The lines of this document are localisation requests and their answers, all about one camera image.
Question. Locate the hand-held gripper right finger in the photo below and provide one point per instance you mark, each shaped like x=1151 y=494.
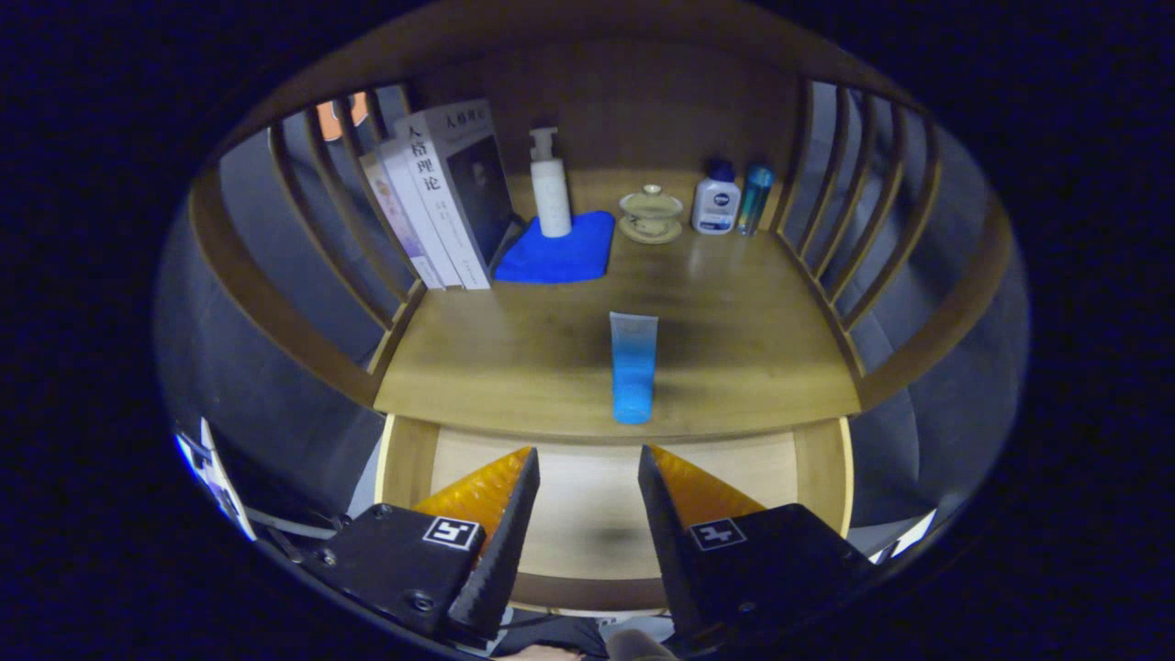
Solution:
x=665 y=560

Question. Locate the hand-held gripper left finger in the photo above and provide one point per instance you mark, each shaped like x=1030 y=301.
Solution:
x=500 y=560

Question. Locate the wooden drawer with black knob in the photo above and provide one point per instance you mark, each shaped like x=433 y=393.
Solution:
x=587 y=496

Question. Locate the blue squeeze tube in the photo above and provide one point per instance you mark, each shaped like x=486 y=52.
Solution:
x=633 y=376

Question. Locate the wooden countertop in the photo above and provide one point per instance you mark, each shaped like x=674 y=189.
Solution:
x=734 y=349

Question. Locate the wooden cabinet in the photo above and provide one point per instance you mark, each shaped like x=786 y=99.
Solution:
x=643 y=101

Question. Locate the black backdrop cloth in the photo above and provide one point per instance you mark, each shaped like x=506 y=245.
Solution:
x=266 y=404

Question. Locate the blue folded cloth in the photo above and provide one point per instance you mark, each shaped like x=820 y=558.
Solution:
x=551 y=259

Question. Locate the lilac book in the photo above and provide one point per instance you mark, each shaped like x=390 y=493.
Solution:
x=404 y=234

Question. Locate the beige lidded teacup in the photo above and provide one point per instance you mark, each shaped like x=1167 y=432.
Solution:
x=651 y=216

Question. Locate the thin white book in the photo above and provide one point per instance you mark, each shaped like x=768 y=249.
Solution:
x=424 y=216

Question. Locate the white lotion bottle blue cap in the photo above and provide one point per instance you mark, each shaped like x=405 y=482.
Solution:
x=716 y=207

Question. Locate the white pump bottle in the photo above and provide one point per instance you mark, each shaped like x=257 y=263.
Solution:
x=551 y=197

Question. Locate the teal slim bottle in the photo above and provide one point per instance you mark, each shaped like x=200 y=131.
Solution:
x=755 y=202

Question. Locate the white book with dark cover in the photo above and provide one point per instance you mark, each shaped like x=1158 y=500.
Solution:
x=459 y=174

